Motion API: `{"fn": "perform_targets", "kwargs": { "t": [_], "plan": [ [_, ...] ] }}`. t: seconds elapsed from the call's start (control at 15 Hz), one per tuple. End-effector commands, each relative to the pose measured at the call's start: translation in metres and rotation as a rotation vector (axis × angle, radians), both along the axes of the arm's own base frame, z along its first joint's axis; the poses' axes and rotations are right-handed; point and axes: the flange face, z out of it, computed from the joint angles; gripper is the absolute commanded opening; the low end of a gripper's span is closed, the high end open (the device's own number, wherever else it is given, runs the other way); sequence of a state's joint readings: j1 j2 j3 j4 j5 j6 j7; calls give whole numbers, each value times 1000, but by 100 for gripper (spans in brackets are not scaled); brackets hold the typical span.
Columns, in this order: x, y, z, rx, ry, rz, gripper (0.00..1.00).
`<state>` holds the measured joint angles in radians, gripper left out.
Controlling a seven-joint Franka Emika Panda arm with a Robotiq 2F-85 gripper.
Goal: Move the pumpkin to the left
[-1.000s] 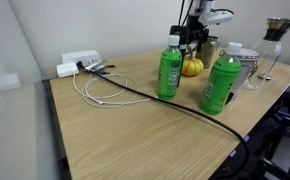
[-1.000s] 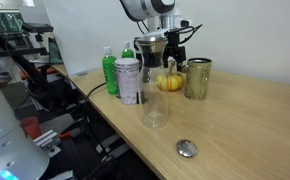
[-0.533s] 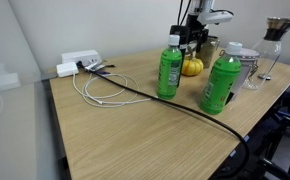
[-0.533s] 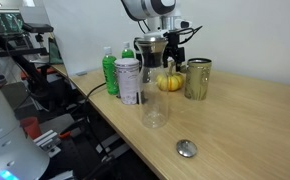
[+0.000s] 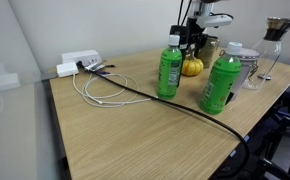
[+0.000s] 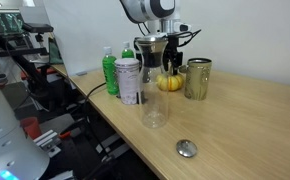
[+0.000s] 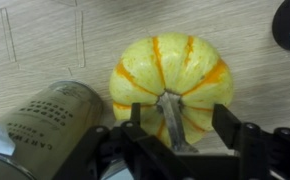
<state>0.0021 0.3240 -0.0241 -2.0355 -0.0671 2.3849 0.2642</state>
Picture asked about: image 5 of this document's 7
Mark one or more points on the clip jar with white lid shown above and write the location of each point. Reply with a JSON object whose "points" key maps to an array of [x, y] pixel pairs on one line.
{"points": [[248, 66]]}

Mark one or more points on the white power strip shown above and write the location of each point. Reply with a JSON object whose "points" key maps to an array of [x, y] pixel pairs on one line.
{"points": [[80, 56]]}

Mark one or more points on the green drink bottle white cap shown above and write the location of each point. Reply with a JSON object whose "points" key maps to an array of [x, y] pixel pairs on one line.
{"points": [[168, 73], [218, 86]]}

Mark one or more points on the white power adapter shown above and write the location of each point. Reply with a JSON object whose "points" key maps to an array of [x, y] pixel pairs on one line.
{"points": [[66, 69]]}

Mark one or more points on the glass carafe with steel funnel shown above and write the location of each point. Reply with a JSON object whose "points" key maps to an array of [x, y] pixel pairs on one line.
{"points": [[268, 50]]}

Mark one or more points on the small grey plug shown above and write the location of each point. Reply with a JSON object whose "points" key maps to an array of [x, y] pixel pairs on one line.
{"points": [[92, 66]]}

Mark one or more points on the glossy white divider panel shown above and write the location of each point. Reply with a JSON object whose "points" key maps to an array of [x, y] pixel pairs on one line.
{"points": [[11, 133]]}

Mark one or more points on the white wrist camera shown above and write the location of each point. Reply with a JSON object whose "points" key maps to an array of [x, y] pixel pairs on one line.
{"points": [[215, 20]]}

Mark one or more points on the black office chair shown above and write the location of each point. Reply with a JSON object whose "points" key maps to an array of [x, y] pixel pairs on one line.
{"points": [[285, 123]]}

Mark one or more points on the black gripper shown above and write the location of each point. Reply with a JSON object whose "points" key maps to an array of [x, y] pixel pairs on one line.
{"points": [[196, 30]]}

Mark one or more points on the yellow orange striped pumpkin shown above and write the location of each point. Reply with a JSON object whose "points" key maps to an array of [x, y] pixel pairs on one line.
{"points": [[191, 68]]}

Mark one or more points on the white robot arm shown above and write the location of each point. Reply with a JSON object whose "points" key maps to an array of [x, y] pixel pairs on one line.
{"points": [[201, 6]]}

